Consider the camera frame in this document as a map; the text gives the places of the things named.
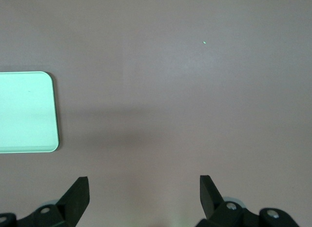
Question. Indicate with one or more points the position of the mint green rectangular tray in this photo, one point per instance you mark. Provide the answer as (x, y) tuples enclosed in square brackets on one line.
[(24, 114)]

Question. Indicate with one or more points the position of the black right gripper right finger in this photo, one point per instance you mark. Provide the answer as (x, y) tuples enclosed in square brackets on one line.
[(209, 202)]

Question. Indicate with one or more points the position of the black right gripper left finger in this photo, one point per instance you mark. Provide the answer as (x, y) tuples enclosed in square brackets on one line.
[(73, 202)]

